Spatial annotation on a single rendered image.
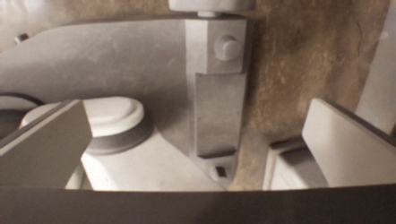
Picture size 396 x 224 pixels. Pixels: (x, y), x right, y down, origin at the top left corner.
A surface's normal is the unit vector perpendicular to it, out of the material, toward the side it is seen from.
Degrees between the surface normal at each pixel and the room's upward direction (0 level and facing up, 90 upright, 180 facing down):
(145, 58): 0
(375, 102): 90
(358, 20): 0
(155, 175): 90
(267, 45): 0
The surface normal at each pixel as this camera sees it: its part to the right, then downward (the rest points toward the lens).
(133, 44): 0.20, 0.49
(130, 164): 0.00, -0.87
